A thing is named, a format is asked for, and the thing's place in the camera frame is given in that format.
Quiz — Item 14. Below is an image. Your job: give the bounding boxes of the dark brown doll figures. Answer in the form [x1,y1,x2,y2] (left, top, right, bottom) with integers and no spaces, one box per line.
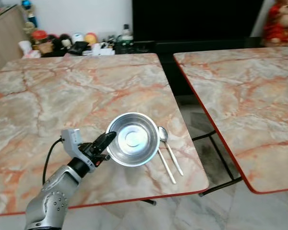
[46,34,72,57]

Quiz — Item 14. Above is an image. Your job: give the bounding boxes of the small white round jar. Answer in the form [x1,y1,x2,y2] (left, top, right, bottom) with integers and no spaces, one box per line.
[72,32,85,44]

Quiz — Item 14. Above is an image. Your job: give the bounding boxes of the white cup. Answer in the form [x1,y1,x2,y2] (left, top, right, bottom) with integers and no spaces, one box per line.
[18,40,34,58]

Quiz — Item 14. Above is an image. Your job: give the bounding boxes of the white box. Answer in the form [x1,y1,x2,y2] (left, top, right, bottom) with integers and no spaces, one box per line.
[89,42,116,56]

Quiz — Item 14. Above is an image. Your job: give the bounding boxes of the red and gold figurine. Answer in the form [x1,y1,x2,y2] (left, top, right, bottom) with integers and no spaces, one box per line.
[262,0,288,47]

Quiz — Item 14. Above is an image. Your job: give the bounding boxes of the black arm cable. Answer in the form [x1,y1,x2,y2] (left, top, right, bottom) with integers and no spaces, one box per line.
[42,138,65,186]

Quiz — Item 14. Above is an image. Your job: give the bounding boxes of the black television screen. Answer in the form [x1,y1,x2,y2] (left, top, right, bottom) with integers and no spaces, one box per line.
[132,0,264,43]

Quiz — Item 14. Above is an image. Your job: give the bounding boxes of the yellow orange round toy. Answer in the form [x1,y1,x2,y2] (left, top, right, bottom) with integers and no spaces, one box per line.
[84,32,98,45]

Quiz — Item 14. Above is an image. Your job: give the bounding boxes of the short black table leg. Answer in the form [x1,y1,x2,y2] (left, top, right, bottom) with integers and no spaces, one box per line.
[138,198,157,206]

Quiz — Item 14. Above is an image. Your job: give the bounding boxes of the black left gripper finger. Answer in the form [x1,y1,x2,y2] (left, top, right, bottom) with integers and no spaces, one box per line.
[97,135,117,151]
[94,131,117,146]

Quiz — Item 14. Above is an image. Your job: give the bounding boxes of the jar with red lid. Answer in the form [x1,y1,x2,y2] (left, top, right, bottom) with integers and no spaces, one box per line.
[31,30,49,51]

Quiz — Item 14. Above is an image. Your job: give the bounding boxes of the round steel bowl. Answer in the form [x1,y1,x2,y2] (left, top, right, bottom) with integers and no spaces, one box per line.
[106,112,160,167]

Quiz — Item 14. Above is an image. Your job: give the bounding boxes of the steel chopstick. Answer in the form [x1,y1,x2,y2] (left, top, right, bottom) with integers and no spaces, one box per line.
[156,148,177,185]

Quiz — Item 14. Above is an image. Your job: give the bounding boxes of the light wooden cabinet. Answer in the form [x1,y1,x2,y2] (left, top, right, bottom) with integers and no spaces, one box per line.
[0,5,30,78]

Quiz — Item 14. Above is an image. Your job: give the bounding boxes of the blue and gold trophy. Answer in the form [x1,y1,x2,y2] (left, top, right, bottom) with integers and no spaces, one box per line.
[21,0,39,35]

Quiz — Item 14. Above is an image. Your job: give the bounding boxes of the steel spoon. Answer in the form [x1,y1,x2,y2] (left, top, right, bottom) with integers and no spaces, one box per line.
[158,126,184,177]

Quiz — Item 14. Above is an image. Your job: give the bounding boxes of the black pouch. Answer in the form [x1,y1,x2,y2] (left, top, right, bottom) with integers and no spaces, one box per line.
[67,41,91,56]

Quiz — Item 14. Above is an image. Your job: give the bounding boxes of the black metal table leg frame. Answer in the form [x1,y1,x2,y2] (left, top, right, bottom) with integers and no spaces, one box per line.
[192,131,244,197]

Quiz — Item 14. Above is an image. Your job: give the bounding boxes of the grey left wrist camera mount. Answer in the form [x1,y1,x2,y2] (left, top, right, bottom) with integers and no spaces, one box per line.
[61,128,95,169]

